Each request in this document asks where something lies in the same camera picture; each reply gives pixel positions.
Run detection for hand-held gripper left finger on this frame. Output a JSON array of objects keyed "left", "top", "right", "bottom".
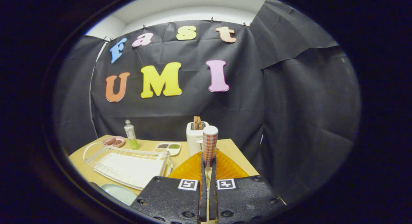
[{"left": 130, "top": 149, "right": 208, "bottom": 224}]

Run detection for white divided grain tray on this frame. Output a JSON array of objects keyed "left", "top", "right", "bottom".
[{"left": 154, "top": 142, "right": 182, "bottom": 156}]

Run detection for pink checked handle spoon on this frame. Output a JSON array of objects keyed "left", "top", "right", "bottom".
[{"left": 202, "top": 125, "right": 219, "bottom": 199}]

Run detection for pale green plate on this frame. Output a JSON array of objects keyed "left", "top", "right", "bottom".
[{"left": 100, "top": 183, "right": 138, "bottom": 206}]

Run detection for white toaster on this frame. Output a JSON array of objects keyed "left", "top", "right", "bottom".
[{"left": 186, "top": 121, "right": 210, "bottom": 157}]

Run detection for green drink bottle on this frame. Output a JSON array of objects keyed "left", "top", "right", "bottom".
[{"left": 124, "top": 119, "right": 140, "bottom": 150}]

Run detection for white drip tray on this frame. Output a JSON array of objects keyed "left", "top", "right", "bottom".
[{"left": 93, "top": 152, "right": 166, "bottom": 190}]

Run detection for black backdrop cloth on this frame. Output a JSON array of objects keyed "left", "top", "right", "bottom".
[{"left": 53, "top": 0, "right": 361, "bottom": 205}]

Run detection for small pink plate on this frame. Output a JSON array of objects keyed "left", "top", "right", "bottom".
[{"left": 102, "top": 136, "right": 126, "bottom": 148}]

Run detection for white wire dish rack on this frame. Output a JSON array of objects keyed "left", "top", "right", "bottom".
[{"left": 83, "top": 142, "right": 173, "bottom": 191}]

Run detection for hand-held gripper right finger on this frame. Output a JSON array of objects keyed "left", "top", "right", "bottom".
[{"left": 209, "top": 149, "right": 287, "bottom": 224}]

